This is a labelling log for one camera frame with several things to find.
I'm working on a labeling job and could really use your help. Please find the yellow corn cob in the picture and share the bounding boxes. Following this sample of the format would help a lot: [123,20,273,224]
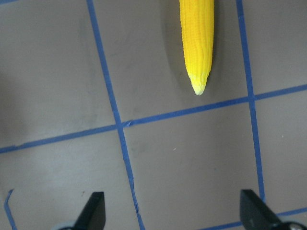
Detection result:
[179,0,214,96]

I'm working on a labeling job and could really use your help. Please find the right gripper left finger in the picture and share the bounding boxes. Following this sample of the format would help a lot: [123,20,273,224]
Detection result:
[73,192,106,230]

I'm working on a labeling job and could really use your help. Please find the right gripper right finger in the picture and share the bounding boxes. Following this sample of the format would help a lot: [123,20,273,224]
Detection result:
[239,189,283,230]

